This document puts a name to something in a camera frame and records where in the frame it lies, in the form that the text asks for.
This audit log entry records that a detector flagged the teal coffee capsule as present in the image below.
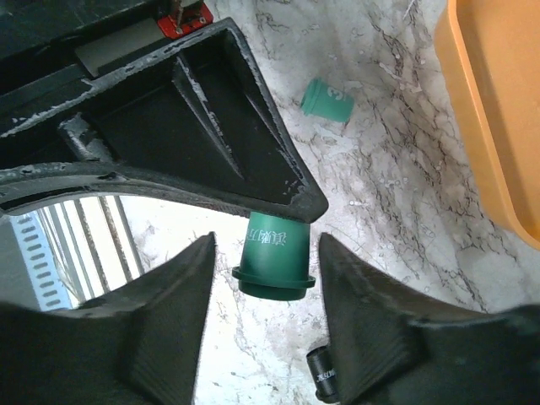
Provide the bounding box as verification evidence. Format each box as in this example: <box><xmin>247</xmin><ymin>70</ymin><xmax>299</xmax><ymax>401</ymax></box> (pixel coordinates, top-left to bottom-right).
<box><xmin>232</xmin><ymin>212</ymin><xmax>316</xmax><ymax>301</ymax></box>
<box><xmin>300</xmin><ymin>78</ymin><xmax>354</xmax><ymax>123</ymax></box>

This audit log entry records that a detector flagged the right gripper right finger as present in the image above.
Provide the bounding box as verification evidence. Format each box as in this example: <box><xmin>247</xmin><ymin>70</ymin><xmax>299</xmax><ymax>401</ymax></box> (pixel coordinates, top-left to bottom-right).
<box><xmin>318</xmin><ymin>233</ymin><xmax>539</xmax><ymax>404</ymax></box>

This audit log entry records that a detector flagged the black coffee capsule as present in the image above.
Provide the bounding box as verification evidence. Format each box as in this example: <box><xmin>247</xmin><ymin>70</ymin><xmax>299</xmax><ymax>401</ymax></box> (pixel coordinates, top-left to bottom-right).
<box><xmin>305</xmin><ymin>345</ymin><xmax>339</xmax><ymax>404</ymax></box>

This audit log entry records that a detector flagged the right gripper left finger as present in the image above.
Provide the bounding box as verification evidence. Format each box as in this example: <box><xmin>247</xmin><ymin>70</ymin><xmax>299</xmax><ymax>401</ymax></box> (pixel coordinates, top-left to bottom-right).
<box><xmin>1</xmin><ymin>234</ymin><xmax>216</xmax><ymax>404</ymax></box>

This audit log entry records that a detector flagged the orange plastic storage basket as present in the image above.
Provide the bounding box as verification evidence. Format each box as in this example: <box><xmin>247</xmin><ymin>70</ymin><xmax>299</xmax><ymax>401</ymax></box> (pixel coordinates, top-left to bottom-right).
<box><xmin>435</xmin><ymin>1</ymin><xmax>539</xmax><ymax>248</ymax></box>

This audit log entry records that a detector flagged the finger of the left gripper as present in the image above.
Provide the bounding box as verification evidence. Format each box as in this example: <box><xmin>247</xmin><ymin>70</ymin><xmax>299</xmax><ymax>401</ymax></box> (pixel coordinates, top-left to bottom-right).
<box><xmin>1</xmin><ymin>18</ymin><xmax>328</xmax><ymax>222</ymax></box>

